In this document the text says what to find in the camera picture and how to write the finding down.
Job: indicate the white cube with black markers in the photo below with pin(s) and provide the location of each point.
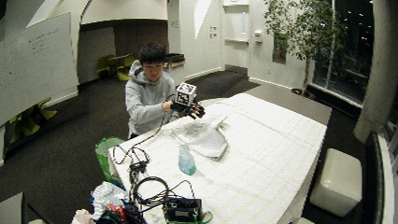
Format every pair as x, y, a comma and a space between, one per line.
186, 94

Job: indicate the white cloth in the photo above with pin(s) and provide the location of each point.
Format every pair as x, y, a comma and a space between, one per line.
206, 137

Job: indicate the the person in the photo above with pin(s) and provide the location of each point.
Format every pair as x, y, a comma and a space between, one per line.
147, 93

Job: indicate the clear blue spray bottle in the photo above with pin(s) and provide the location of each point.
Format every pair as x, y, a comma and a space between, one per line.
187, 160

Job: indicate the white striped tablecloth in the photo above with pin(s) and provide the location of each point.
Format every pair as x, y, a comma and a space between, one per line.
250, 155

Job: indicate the yellow-green chair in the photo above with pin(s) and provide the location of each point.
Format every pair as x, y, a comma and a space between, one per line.
31, 119
105, 65
123, 67

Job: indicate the black electronic box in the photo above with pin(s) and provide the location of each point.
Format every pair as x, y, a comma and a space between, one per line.
183, 210

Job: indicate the indoor potted tree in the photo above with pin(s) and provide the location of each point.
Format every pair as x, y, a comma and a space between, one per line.
306, 40

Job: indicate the white crumpled bag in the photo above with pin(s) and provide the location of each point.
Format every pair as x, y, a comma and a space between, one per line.
107, 197

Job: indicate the white cube stool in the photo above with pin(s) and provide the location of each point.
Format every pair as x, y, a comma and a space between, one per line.
338, 182

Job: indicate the large whiteboard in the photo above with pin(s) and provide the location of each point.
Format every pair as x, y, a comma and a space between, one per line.
35, 67

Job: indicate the dark framed wall picture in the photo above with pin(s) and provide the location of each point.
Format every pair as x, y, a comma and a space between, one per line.
280, 49

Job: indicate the white wall dispenser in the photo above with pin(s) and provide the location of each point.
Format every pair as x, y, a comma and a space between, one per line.
259, 35

